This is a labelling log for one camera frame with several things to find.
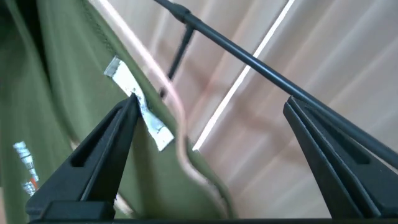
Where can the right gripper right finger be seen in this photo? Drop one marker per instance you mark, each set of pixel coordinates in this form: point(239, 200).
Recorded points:
point(351, 180)

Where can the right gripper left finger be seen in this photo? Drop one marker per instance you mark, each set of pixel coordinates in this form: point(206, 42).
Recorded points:
point(93, 180)

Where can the green printed shirt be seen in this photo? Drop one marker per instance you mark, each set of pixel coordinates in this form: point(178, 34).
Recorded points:
point(62, 77)

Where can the pink clothes hanger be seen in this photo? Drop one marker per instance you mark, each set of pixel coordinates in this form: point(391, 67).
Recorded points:
point(183, 130)

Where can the black clothes rack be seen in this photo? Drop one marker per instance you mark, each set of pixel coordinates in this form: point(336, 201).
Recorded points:
point(248, 57)

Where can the beige curtain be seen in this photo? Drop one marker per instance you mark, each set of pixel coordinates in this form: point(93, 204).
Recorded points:
point(311, 37)

